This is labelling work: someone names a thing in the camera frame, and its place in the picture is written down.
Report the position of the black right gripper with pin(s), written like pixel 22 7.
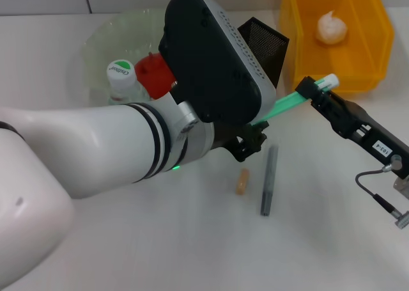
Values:
pixel 361 124

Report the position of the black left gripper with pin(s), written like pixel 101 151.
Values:
pixel 234 140

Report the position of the green pen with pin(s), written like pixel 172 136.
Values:
pixel 284 104

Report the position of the grey pen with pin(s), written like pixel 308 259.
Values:
pixel 268 179

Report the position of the white paper ball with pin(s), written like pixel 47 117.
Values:
pixel 331 28

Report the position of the red round fruit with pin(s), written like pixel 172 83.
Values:
pixel 153 76

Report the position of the clear green-label water bottle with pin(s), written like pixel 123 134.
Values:
pixel 120 76

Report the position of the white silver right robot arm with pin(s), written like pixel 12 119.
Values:
pixel 403 187

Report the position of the black mesh pen holder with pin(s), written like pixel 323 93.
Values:
pixel 265 44

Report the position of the green wavy glass fruit bowl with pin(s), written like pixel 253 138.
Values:
pixel 128 32

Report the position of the yellow plastic bin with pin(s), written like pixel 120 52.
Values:
pixel 358 64

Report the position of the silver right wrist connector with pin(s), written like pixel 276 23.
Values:
pixel 396 161

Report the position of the black grey left wrist camera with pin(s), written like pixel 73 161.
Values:
pixel 204 57

